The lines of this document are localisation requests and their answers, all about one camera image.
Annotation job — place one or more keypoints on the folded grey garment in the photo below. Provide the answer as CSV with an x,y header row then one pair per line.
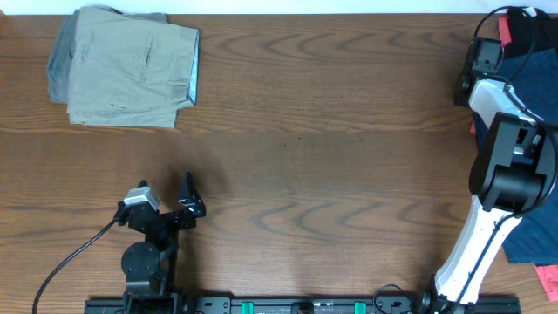
x,y
59,70

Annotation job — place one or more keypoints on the navy blue shorts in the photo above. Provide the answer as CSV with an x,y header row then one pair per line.
x,y
534,240

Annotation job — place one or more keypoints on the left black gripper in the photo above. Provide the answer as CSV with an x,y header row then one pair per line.
x,y
187,221

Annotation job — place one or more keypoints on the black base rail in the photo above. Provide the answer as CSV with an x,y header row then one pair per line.
x,y
227,305

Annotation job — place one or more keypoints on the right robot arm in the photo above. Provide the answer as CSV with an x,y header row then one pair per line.
x,y
514,173

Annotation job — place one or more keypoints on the red garment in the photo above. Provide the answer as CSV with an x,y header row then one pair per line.
x,y
546,273

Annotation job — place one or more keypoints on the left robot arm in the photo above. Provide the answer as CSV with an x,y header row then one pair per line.
x,y
149,265

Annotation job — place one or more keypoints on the black garment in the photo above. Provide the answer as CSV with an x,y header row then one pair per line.
x,y
523,31

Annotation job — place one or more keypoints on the folded khaki shorts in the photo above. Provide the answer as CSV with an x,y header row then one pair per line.
x,y
182,87

